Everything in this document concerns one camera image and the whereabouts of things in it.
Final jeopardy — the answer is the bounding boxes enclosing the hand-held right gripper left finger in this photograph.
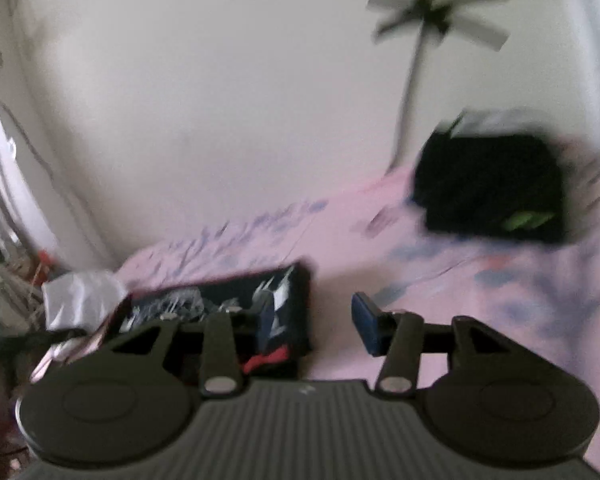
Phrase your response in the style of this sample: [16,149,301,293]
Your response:
[101,292,278,398]

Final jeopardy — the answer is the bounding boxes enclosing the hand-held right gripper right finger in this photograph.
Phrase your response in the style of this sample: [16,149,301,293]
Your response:
[351,292,523,399]

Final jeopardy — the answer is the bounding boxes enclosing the black case with items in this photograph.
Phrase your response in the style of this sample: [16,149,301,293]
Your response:
[98,260,313,379]

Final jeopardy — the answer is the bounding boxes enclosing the black bag with green mark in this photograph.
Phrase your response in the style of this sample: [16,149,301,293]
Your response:
[411,119,569,246]

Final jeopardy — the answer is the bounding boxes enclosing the white plastic bag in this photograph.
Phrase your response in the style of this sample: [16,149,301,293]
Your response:
[42,270,129,332]

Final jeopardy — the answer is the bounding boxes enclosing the white garment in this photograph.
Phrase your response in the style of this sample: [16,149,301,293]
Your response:
[436,108,551,139]

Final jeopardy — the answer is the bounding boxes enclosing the cluttered items beside bed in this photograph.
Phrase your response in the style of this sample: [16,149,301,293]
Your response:
[0,230,61,466]

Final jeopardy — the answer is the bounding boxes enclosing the ceiling fan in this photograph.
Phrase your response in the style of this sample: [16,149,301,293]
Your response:
[272,0,516,54]

